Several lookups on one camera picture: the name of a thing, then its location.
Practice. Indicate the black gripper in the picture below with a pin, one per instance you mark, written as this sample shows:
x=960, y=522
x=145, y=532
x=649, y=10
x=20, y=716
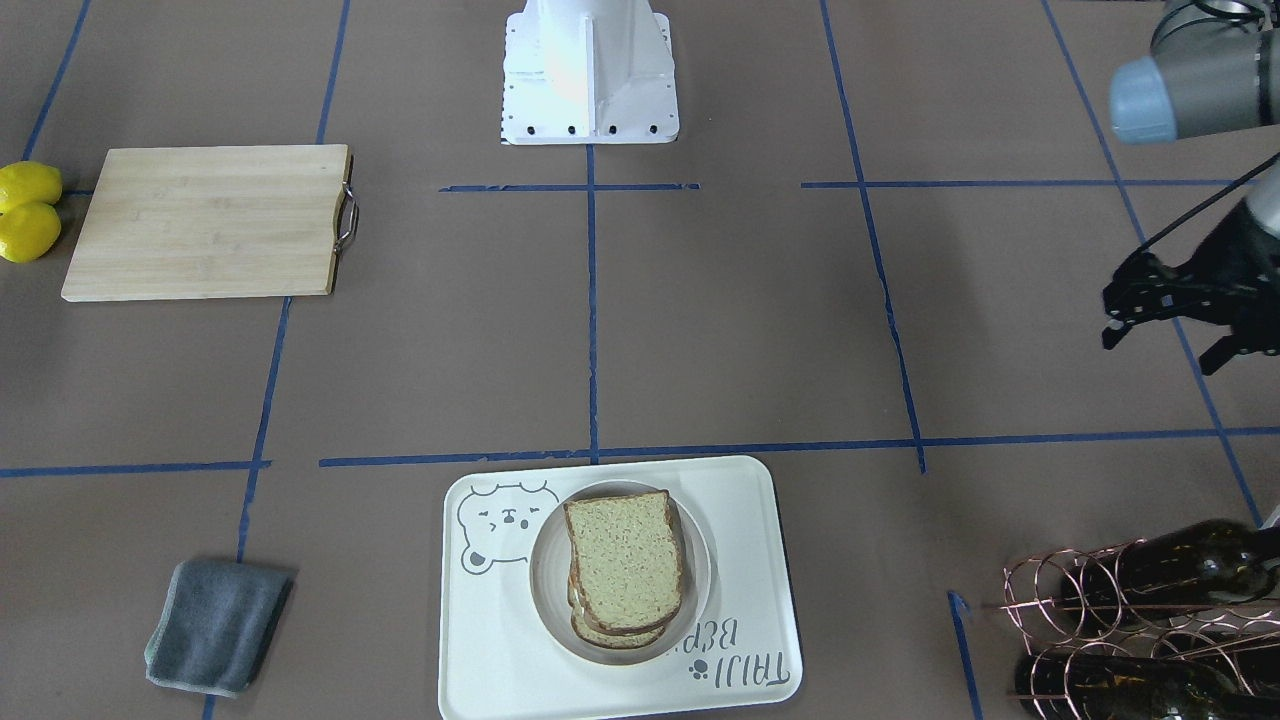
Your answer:
x=1243, y=268

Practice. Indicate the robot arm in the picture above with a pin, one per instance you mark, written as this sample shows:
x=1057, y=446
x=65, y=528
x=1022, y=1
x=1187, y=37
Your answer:
x=1212, y=67

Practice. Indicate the cream bear tray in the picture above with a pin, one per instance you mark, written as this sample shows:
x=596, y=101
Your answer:
x=495, y=661

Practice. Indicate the dark wine bottle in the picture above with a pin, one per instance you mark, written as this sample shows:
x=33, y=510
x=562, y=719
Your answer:
x=1185, y=677
x=1217, y=562

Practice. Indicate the wooden cutting board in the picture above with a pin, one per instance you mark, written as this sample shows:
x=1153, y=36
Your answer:
x=218, y=222

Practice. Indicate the grey folded cloth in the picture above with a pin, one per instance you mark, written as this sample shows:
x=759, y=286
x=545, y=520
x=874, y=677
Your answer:
x=218, y=620

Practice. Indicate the yellow lemon outer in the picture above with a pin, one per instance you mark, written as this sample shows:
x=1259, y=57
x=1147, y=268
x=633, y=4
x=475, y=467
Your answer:
x=29, y=181

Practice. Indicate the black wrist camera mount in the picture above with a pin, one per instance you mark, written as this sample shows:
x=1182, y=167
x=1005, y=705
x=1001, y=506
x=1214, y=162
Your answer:
x=1141, y=290

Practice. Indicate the copper wire bottle rack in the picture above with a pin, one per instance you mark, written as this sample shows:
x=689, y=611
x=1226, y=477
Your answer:
x=1114, y=634

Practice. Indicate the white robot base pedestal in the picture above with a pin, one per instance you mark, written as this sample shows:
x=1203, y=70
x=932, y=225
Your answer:
x=580, y=72

